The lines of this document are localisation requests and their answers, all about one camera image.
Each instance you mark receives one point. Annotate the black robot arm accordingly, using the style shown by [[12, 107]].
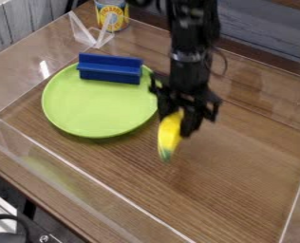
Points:
[[194, 28]]

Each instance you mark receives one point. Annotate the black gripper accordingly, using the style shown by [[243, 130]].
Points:
[[184, 89]]

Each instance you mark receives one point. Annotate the green round plate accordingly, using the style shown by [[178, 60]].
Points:
[[95, 109]]

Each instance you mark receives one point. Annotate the clear acrylic enclosure wall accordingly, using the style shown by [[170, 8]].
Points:
[[224, 191]]

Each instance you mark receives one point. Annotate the black device with knob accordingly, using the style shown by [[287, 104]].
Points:
[[48, 231]]

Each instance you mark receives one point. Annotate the yellow printed tin can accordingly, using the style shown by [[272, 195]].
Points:
[[113, 11]]

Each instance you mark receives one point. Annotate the blue plastic block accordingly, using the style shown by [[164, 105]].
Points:
[[109, 68]]

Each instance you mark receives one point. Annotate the yellow toy banana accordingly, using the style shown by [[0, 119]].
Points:
[[168, 135]]

